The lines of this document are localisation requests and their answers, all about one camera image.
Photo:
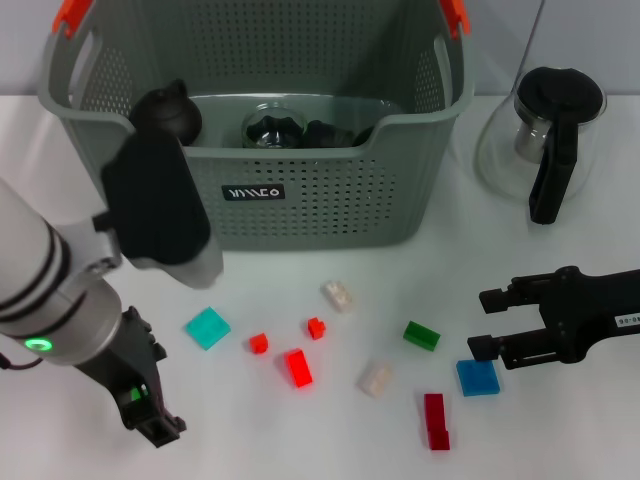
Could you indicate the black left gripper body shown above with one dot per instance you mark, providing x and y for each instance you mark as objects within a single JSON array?
[{"x": 132, "y": 350}]

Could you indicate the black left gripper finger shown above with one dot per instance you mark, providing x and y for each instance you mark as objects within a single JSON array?
[
  {"x": 165, "y": 425},
  {"x": 134, "y": 416}
]

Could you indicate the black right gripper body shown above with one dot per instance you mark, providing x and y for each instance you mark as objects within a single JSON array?
[{"x": 595, "y": 310}]

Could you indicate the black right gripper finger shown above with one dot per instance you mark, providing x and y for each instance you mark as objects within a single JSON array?
[
  {"x": 492, "y": 300},
  {"x": 482, "y": 347}
]

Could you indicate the green stepped toy brick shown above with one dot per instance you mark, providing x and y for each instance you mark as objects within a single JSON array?
[{"x": 135, "y": 395}]

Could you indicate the teal square toy brick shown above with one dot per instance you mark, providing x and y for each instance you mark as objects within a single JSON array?
[{"x": 207, "y": 327}]

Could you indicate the bright red toy brick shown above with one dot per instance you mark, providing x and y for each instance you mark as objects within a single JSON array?
[{"x": 300, "y": 367}]

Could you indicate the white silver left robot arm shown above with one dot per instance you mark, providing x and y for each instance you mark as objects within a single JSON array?
[{"x": 30, "y": 280}]

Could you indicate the grey perforated storage basket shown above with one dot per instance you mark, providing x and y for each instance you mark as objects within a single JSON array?
[{"x": 325, "y": 210}]

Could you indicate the blue square toy brick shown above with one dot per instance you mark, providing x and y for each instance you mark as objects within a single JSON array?
[{"x": 479, "y": 380}]

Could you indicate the green rectangular toy brick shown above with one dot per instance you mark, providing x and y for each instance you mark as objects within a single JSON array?
[{"x": 420, "y": 335}]

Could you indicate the dark red long toy brick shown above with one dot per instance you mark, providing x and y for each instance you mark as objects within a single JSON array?
[{"x": 435, "y": 420}]

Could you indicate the white toy brick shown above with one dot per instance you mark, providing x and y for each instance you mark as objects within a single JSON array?
[
  {"x": 339, "y": 296},
  {"x": 375, "y": 378}
]

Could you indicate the small red toy brick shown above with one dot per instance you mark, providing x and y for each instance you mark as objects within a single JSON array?
[
  {"x": 258, "y": 344},
  {"x": 316, "y": 328}
]

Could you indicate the black round ceramic teapot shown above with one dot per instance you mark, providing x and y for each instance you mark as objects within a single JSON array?
[{"x": 167, "y": 112}]

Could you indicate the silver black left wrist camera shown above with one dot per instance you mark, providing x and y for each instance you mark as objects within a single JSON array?
[{"x": 155, "y": 210}]

